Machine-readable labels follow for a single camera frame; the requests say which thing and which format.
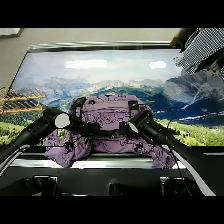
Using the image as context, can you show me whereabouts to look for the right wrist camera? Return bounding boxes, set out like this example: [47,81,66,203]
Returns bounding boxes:
[127,99,140,116]

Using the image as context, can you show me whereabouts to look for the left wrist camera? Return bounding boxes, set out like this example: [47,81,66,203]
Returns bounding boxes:
[69,96,88,118]

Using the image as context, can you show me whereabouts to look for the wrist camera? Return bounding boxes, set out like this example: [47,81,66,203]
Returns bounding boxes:
[69,96,88,118]
[127,99,140,116]

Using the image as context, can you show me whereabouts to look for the purple garment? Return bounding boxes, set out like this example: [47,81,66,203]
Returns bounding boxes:
[43,94,178,170]

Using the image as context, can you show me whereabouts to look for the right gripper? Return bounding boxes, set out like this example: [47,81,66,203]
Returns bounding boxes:
[117,121,140,137]

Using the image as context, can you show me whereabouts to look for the checked shirt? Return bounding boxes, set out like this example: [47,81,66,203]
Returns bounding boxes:
[174,28,224,81]

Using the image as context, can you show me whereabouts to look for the black cable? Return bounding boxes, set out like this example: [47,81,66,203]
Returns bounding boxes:
[165,116,195,197]

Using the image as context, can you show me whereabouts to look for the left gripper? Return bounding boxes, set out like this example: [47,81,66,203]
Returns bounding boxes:
[69,116,102,136]

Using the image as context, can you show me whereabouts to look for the silver frame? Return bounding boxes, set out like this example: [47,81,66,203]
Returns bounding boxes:
[0,151,224,197]

